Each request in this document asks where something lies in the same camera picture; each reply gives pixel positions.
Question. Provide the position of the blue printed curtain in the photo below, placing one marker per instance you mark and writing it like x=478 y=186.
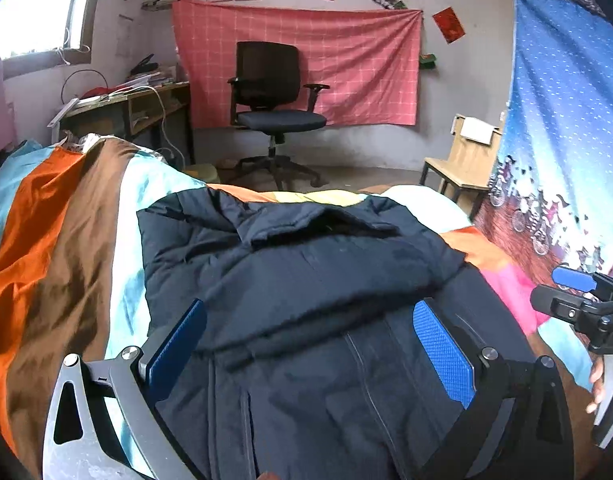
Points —
x=556 y=110

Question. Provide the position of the yellow-green floor cushion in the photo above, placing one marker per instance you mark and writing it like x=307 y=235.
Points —
x=202 y=172

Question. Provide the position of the wooden chair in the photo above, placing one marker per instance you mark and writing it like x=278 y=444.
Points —
x=466 y=160

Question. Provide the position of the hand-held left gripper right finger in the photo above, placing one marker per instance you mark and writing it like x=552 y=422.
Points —
x=444 y=355

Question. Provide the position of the window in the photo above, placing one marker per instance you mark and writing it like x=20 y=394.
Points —
x=36 y=5

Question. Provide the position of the black office chair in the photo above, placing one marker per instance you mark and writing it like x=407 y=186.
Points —
x=266 y=75

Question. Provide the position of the white wall paper sheet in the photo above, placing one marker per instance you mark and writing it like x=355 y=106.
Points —
x=125 y=35

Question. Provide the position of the person's right hand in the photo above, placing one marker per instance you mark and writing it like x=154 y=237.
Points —
x=597 y=385

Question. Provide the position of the red paper wall decoration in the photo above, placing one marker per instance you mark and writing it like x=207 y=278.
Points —
x=449 y=24

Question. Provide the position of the green and red wall item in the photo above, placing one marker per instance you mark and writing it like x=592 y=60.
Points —
x=427 y=60

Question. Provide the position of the colourful patchwork blanket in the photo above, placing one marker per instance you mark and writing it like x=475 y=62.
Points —
x=61 y=260

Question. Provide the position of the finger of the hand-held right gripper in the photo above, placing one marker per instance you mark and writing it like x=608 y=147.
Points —
x=571 y=277
x=551 y=302

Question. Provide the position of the white paper on chair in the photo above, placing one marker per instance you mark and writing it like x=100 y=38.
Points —
x=476 y=130

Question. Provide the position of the red checked wall cloth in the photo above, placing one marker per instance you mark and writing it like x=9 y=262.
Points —
x=361 y=60

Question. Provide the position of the dark navy padded jacket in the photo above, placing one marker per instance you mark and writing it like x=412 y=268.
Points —
x=311 y=335

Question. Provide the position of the wooden desk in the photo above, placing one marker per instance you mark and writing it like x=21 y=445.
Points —
x=121 y=102

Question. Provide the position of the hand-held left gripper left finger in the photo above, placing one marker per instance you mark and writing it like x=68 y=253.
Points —
x=179 y=347

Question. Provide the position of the black desk clip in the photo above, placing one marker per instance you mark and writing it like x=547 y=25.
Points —
x=144 y=65

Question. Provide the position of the red desk item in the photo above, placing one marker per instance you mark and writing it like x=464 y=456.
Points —
x=97 y=92

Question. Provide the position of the small wall shelf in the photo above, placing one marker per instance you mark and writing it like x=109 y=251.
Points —
x=156 y=4

